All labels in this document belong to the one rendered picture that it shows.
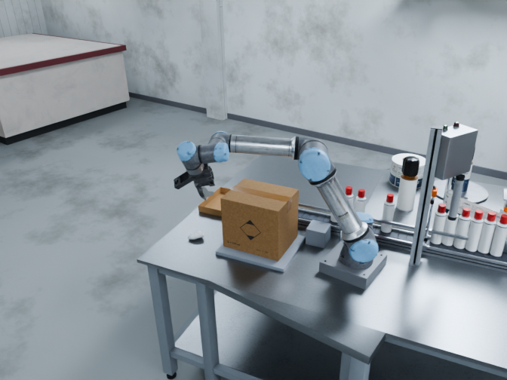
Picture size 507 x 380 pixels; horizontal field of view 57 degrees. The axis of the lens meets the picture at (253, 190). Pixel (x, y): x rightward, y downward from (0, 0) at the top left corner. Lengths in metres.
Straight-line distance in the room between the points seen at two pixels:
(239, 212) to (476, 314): 1.08
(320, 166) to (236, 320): 1.35
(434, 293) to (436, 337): 0.26
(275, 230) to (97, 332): 1.58
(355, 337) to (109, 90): 6.20
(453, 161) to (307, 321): 0.88
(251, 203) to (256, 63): 4.38
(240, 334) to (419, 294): 1.08
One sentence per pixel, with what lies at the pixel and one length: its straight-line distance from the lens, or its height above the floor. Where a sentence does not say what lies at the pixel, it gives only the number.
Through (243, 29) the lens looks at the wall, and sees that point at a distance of 6.40.
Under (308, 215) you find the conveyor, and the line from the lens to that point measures 2.50.
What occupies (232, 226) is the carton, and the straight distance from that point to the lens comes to 2.21.
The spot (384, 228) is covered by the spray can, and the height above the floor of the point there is 0.91.
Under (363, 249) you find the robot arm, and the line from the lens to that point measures 1.91.
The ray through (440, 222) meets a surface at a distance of 2.32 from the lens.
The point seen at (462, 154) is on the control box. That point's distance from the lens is 2.09.
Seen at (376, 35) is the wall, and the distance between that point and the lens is 5.47.
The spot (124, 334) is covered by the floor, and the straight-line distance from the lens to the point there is 3.18.
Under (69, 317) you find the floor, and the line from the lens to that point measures 3.43.
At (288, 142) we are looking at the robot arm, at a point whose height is 1.45.
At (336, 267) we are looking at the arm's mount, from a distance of 2.11.
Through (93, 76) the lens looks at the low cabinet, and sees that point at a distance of 7.30.
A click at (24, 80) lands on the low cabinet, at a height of 0.76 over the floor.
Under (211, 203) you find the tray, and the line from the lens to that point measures 2.72.
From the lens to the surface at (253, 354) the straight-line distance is 2.63.
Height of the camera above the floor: 2.13
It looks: 27 degrees down
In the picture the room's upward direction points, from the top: 1 degrees counter-clockwise
